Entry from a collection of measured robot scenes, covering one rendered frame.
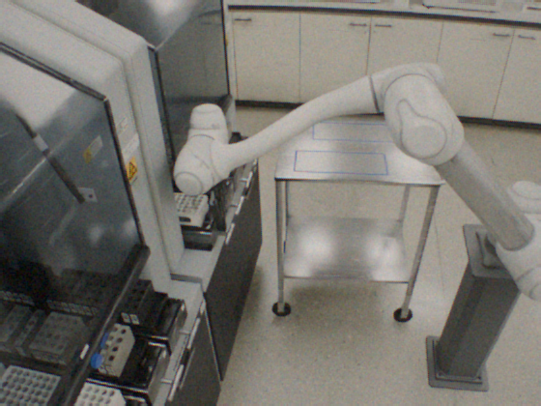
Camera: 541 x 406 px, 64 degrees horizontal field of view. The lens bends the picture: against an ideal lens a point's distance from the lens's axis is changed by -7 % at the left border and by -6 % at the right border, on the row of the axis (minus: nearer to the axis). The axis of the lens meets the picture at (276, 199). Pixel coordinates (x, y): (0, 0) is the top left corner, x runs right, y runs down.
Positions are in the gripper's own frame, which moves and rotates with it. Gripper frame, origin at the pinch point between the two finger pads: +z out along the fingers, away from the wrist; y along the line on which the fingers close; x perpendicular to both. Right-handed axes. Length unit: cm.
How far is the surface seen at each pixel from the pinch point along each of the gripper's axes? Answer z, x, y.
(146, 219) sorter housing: -22.8, -10.2, 27.2
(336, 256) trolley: 52, 37, -42
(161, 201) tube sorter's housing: -20.8, -10.2, 17.0
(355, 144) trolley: -2, 41, -51
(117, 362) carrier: -6, -9, 59
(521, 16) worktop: -9, 151, -228
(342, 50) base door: 25, 27, -228
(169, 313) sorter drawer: -1.7, -3.3, 39.8
